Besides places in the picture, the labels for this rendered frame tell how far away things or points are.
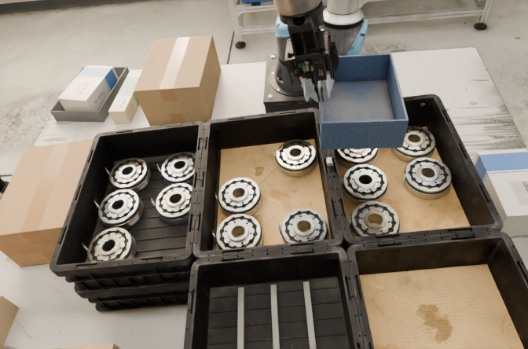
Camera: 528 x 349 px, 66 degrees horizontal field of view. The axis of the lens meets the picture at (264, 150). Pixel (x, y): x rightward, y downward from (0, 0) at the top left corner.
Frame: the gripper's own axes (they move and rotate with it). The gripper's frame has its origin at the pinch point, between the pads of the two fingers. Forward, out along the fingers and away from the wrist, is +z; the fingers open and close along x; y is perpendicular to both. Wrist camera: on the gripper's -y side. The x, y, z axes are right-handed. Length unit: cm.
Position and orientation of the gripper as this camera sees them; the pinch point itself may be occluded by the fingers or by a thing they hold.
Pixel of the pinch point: (320, 93)
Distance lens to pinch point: 81.0
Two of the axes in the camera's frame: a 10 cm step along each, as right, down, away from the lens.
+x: 9.6, -1.1, -2.6
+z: 2.6, 6.6, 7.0
